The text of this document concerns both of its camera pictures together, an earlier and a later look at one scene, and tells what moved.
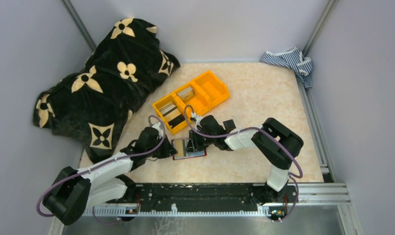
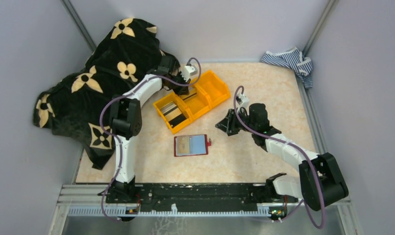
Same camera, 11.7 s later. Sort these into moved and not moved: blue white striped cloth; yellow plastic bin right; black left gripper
Moved: black left gripper
Not moved: blue white striped cloth; yellow plastic bin right
